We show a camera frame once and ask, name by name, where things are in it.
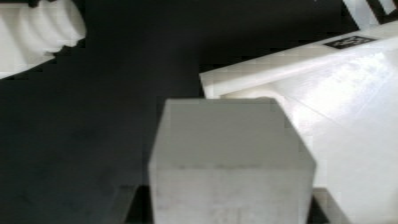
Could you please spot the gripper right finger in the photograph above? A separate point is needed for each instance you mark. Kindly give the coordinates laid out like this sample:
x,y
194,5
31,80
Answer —
x,y
326,213

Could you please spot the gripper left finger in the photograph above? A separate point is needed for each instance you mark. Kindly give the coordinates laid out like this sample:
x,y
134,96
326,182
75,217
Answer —
x,y
132,207

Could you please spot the white table leg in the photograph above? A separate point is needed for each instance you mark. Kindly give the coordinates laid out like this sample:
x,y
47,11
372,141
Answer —
x,y
40,29
232,168

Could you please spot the white square tabletop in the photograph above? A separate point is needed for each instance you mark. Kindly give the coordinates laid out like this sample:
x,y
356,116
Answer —
x,y
333,81

